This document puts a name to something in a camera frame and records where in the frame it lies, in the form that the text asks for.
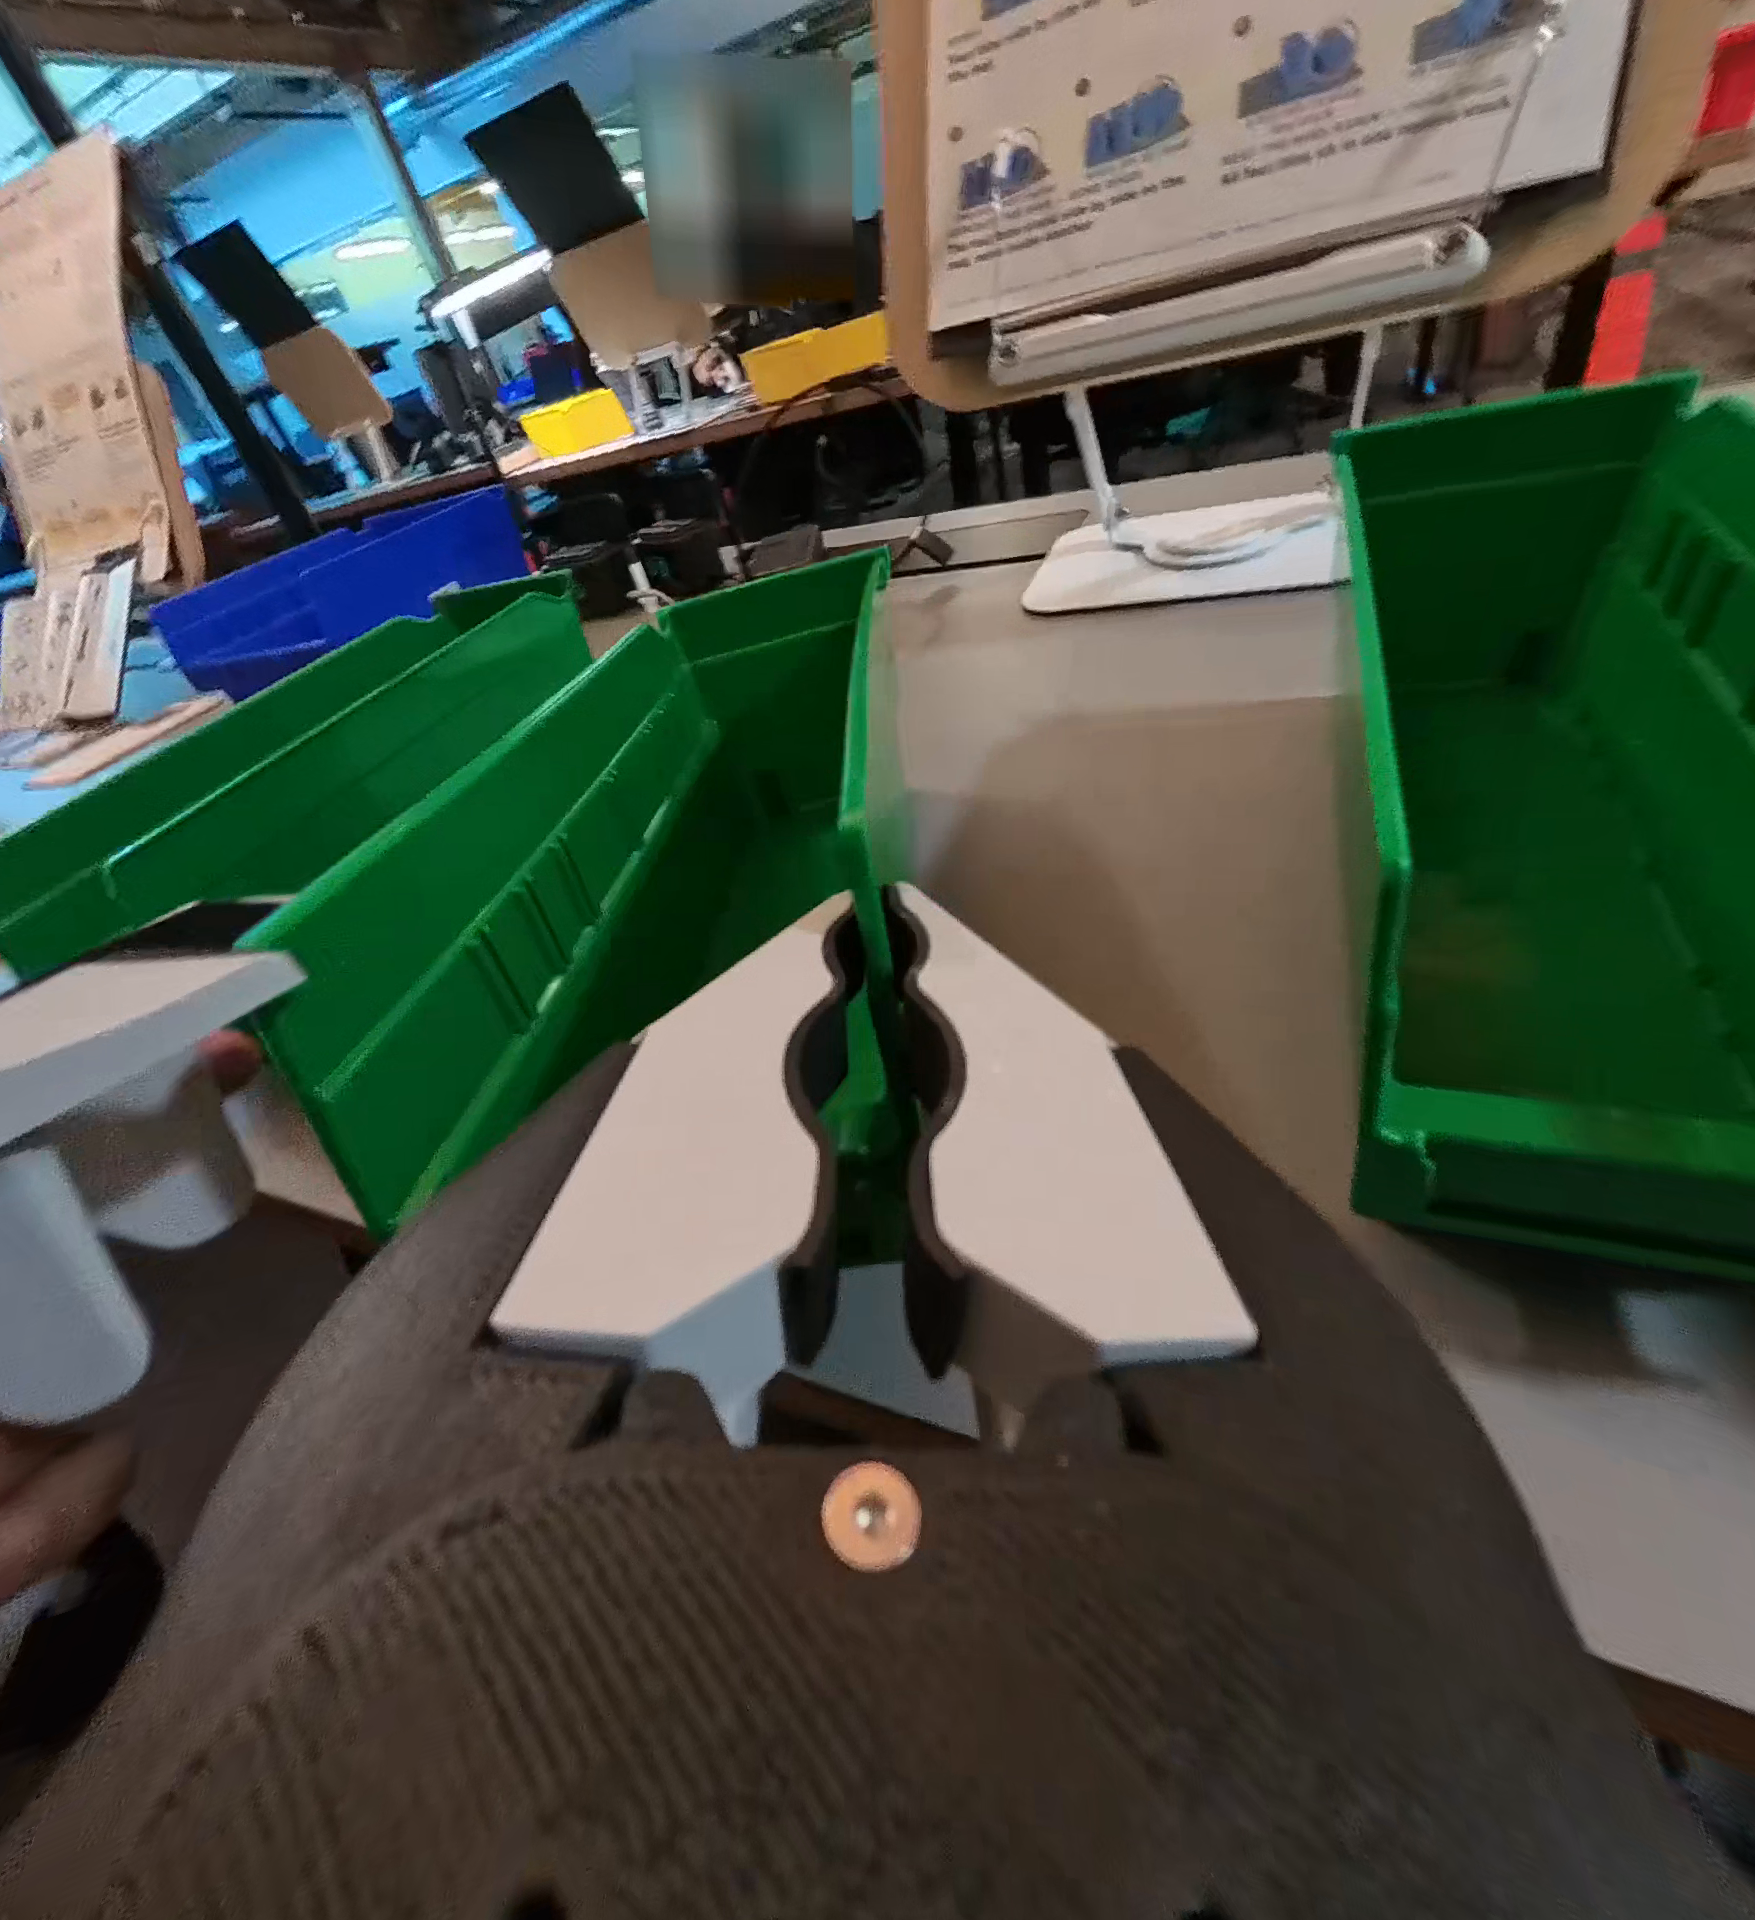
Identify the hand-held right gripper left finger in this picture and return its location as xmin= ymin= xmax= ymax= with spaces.
xmin=488 ymin=895 xmax=867 ymax=1446

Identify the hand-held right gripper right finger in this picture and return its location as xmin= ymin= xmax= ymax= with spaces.
xmin=883 ymin=882 xmax=1261 ymax=1380

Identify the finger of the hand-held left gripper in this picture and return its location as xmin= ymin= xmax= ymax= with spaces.
xmin=0 ymin=949 xmax=310 ymax=1250

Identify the green plastic bin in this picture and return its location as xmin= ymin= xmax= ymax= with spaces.
xmin=0 ymin=570 xmax=594 ymax=978
xmin=240 ymin=547 xmax=921 ymax=1263
xmin=1331 ymin=373 xmax=1755 ymax=1297

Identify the person's left hand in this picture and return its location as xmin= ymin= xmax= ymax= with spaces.
xmin=0 ymin=1410 xmax=144 ymax=1653

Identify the wooden document stand white base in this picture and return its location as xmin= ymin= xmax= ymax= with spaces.
xmin=877 ymin=0 xmax=1689 ymax=619

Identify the large yellow bin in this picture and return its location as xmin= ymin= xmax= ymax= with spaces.
xmin=518 ymin=391 xmax=636 ymax=462
xmin=742 ymin=312 xmax=891 ymax=409

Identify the tripod light panel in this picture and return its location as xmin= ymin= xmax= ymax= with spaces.
xmin=416 ymin=247 xmax=562 ymax=468

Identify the orange traffic cone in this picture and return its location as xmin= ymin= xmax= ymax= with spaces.
xmin=1589 ymin=211 xmax=1669 ymax=392

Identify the black cable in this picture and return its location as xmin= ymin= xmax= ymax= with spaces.
xmin=734 ymin=383 xmax=909 ymax=572

